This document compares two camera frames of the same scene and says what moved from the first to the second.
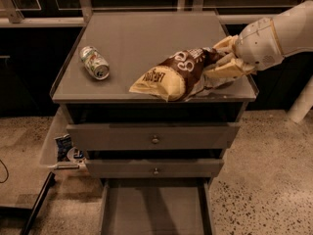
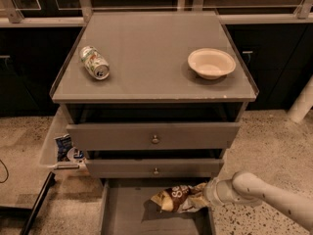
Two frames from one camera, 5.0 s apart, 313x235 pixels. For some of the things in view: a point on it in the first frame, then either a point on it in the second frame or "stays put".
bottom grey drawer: (161, 206) stays put
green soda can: (94, 62) stays put
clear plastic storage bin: (58, 150) stays put
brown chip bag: (184, 75) -> (182, 198)
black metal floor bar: (49, 181) stays put
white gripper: (257, 44) -> (212, 190)
